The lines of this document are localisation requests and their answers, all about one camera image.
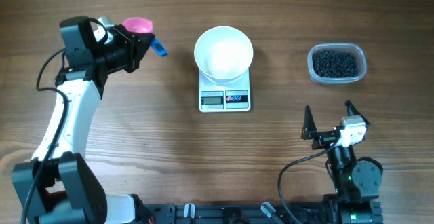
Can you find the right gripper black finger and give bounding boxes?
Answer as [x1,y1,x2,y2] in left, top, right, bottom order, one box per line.
[345,100,370,126]
[301,105,317,140]

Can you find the pink scoop with blue handle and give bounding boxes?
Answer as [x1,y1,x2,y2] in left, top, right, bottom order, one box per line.
[123,17,167,56]

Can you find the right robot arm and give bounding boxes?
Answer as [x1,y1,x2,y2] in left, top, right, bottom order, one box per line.
[301,100,383,223]

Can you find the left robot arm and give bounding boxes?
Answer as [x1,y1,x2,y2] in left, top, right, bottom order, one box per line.
[12,16,164,224]

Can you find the white digital kitchen scale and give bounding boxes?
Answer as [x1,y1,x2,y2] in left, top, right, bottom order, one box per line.
[198,70,251,113]

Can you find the white bowl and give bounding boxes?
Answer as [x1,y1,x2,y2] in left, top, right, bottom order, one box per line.
[193,26,254,81]

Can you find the black beans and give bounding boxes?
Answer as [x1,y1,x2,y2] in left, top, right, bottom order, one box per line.
[312,50,358,78]

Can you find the clear plastic container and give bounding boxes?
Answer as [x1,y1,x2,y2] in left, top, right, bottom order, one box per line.
[307,43,367,84]

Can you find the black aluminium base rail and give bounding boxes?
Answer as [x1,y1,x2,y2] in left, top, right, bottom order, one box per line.
[135,202,384,224]

